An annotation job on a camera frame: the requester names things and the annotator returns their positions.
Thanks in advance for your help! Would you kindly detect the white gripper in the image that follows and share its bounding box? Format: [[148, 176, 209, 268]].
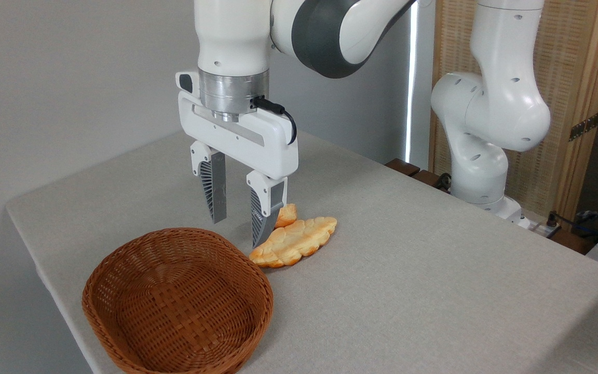
[[175, 71, 299, 248]]

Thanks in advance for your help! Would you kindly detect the small round bread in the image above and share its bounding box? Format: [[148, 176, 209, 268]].
[[275, 204, 298, 229]]

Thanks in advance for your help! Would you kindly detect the long braided bread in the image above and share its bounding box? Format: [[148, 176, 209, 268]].
[[249, 217, 338, 269]]

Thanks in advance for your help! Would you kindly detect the brown woven wicker basket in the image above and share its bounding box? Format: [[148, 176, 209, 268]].
[[82, 228, 274, 374]]

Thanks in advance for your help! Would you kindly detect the dark brown wooden block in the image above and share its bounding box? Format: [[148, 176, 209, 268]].
[[385, 158, 422, 177], [412, 170, 444, 189]]

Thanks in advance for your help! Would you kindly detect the brown wooden board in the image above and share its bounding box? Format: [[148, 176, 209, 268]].
[[551, 229, 596, 256]]

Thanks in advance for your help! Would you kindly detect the metal screen hinge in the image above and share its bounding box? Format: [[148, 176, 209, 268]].
[[569, 112, 598, 142]]

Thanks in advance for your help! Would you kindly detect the wooden rattan folding screen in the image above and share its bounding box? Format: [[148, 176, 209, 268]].
[[429, 0, 598, 224]]

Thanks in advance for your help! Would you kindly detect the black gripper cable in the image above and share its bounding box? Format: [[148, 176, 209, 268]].
[[251, 96, 298, 145]]

